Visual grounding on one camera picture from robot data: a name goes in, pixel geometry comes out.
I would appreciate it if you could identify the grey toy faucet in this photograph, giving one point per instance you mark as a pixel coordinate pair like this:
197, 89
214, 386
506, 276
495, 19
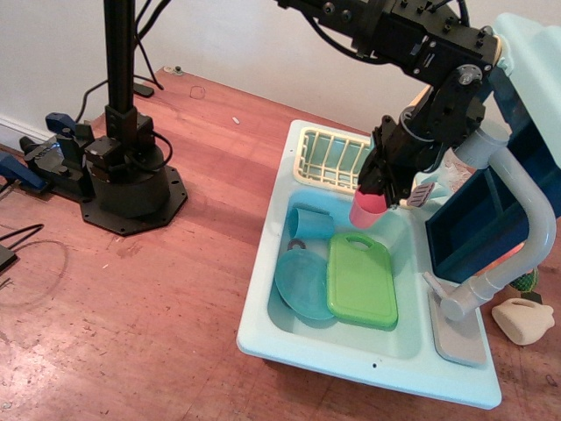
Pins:
456, 329

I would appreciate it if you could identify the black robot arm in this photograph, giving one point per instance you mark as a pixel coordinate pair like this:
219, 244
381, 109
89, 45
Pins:
426, 40

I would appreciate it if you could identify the pink plastic cup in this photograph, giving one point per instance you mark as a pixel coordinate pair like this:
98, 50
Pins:
366, 209

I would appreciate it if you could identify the light blue toy sink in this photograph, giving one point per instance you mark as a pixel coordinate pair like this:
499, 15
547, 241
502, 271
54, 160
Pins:
403, 359

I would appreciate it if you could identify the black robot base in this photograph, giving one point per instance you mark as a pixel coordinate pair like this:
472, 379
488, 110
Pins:
135, 188

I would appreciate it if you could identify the blue plastic cup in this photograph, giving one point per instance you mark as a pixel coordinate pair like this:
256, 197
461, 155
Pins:
308, 224

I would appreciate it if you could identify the dark blue toy shelf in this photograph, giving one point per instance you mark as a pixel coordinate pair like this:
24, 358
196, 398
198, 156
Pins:
482, 220

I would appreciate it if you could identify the blue plastic plate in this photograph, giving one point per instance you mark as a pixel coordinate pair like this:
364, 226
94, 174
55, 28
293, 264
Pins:
300, 277

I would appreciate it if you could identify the stacked blue dishes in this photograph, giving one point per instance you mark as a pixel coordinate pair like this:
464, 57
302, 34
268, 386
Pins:
440, 190

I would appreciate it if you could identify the blue table clamp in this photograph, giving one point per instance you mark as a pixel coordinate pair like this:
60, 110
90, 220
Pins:
58, 165

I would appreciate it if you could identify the purple toy spatula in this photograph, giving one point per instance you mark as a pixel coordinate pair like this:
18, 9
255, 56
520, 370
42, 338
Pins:
420, 195

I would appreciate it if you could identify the green cutting board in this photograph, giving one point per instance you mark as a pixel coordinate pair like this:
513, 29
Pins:
360, 284

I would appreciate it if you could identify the cream dish brush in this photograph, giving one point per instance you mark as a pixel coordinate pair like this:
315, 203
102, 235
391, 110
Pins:
498, 50

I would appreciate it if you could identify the green netted toy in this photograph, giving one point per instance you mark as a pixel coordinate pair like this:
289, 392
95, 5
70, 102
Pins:
526, 283

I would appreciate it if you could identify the cream dish rack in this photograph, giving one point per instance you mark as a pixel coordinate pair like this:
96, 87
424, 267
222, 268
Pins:
330, 160

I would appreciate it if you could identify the black cable mount foot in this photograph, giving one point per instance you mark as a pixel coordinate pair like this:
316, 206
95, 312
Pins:
143, 90

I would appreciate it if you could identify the beige toy jug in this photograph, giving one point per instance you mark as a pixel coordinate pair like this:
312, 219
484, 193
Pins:
523, 321

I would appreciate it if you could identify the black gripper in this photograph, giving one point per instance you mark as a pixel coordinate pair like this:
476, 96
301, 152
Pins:
397, 157

